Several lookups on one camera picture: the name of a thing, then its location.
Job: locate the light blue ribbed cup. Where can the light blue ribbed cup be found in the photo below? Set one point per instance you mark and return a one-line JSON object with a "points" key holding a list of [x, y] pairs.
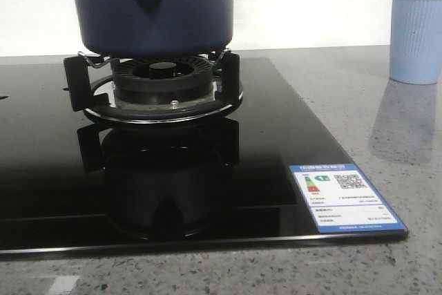
{"points": [[415, 41]]}

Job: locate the black pot support grate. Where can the black pot support grate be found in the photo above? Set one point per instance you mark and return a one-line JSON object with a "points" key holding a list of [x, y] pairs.
{"points": [[92, 90]]}

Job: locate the dark blue cooking pot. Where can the dark blue cooking pot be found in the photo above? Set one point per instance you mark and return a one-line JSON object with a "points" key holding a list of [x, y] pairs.
{"points": [[144, 28]]}

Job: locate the black gas burner head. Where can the black gas burner head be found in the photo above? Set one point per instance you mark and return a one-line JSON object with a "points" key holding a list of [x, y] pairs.
{"points": [[162, 80]]}

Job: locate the blue white energy label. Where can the blue white energy label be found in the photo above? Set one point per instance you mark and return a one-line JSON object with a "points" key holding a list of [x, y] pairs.
{"points": [[342, 200]]}

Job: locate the black glass gas stove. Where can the black glass gas stove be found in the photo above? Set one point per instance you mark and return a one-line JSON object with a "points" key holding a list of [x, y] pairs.
{"points": [[70, 187]]}

